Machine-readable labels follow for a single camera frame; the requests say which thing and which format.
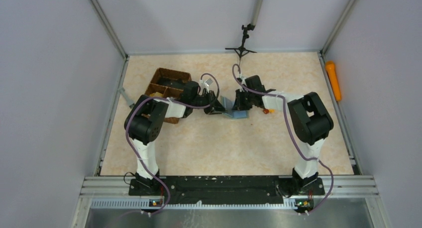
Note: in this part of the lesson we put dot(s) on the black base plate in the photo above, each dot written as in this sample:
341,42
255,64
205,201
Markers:
223,190

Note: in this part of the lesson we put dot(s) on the grey small tool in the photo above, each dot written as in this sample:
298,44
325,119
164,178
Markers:
128,100

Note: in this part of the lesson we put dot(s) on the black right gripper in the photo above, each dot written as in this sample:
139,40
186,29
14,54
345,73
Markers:
240,99

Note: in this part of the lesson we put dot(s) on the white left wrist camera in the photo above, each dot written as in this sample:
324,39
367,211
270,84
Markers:
205,84

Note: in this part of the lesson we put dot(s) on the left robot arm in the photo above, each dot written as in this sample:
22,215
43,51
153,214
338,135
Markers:
145,120

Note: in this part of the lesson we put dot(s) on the yellow item in basket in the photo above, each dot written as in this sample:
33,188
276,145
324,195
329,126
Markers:
156,95

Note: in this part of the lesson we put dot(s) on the brown woven divided basket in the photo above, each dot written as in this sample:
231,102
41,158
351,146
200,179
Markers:
168,82

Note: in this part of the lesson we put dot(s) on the grey pole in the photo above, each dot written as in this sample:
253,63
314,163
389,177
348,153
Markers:
256,11

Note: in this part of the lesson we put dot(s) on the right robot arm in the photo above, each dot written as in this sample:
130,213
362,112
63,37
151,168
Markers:
308,124

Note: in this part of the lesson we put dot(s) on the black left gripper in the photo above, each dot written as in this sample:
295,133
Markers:
213,101

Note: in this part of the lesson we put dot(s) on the small orange red object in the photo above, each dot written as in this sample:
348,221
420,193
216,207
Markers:
269,111

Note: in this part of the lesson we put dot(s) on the green leather card holder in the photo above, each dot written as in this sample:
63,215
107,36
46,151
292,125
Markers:
230,112

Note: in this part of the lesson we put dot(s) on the black mini tripod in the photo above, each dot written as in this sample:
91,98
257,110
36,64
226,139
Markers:
241,50

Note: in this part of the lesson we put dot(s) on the orange cylindrical handle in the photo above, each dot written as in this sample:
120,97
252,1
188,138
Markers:
331,72

